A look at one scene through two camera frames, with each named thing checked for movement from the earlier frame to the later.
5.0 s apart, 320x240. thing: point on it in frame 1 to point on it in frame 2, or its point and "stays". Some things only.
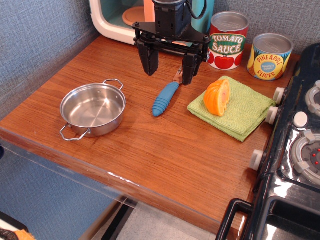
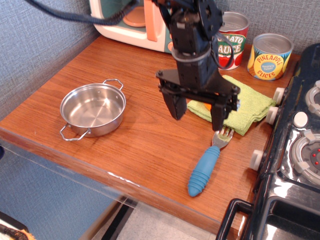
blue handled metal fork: (166, 94) to (206, 163)
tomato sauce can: (227, 40) stays
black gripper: (172, 30) to (198, 76)
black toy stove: (287, 171) stays
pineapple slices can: (269, 56) stays
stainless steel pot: (96, 109) stays
